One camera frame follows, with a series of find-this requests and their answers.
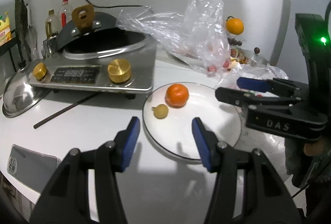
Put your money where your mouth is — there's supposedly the person fingertip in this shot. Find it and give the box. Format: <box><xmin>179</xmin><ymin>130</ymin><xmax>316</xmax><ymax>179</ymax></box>
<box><xmin>303</xmin><ymin>138</ymin><xmax>326</xmax><ymax>157</ymax></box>

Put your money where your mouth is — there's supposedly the printed plastic bag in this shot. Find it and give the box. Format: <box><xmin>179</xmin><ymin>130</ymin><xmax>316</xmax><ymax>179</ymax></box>
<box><xmin>214</xmin><ymin>64</ymin><xmax>289</xmax><ymax>97</ymax></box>

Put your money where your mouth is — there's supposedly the small steel saucepan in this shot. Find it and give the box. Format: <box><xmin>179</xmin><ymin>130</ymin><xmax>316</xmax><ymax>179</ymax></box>
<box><xmin>241</xmin><ymin>49</ymin><xmax>269</xmax><ymax>66</ymax></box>

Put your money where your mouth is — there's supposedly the smartphone in clear case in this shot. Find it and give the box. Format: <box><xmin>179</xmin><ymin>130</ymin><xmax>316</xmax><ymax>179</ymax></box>
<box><xmin>7</xmin><ymin>144</ymin><xmax>61</xmax><ymax>193</ymax></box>

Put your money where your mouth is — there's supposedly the clear box of dates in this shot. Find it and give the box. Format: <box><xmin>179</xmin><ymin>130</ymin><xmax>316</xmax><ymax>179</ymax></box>
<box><xmin>228</xmin><ymin>38</ymin><xmax>242</xmax><ymax>46</ymax></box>

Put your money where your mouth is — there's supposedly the large orange with leaf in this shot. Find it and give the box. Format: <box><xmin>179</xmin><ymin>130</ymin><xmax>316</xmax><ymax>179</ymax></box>
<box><xmin>225</xmin><ymin>16</ymin><xmax>244</xmax><ymax>35</ymax></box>

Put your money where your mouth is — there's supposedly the clear plastic bag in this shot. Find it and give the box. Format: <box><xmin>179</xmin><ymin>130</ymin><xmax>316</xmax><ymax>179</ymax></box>
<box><xmin>116</xmin><ymin>0</ymin><xmax>231</xmax><ymax>76</ymax></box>

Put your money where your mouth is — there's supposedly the white round plate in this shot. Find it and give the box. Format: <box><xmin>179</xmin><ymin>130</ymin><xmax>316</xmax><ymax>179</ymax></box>
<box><xmin>143</xmin><ymin>82</ymin><xmax>242</xmax><ymax>163</ymax></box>

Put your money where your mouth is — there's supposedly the black chopstick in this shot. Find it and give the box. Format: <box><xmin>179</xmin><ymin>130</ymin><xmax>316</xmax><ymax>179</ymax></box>
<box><xmin>33</xmin><ymin>93</ymin><xmax>100</xmax><ymax>129</ymax></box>

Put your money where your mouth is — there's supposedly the steel induction cooker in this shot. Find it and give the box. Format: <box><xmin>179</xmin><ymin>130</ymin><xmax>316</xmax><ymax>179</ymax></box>
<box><xmin>30</xmin><ymin>28</ymin><xmax>157</xmax><ymax>94</ymax></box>

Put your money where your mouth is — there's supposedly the black umbrella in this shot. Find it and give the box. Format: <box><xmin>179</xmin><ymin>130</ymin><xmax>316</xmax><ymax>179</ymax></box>
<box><xmin>15</xmin><ymin>0</ymin><xmax>31</xmax><ymax>62</ymax></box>

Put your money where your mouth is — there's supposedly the dark oil bottle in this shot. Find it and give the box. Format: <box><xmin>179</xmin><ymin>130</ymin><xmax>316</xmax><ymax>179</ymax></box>
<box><xmin>46</xmin><ymin>9</ymin><xmax>61</xmax><ymax>39</ymax></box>

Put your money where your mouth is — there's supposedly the red cap sauce bottle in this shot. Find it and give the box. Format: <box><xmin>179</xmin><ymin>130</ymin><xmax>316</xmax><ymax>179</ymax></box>
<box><xmin>59</xmin><ymin>0</ymin><xmax>72</xmax><ymax>28</ymax></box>

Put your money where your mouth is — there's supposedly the black wok with wooden handle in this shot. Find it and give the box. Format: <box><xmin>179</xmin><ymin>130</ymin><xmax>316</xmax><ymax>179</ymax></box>
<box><xmin>56</xmin><ymin>4</ymin><xmax>122</xmax><ymax>53</ymax></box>

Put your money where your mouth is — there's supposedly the black wire rack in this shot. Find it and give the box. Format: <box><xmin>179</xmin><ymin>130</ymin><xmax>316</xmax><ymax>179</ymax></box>
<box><xmin>0</xmin><ymin>29</ymin><xmax>20</xmax><ymax>72</ymax></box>

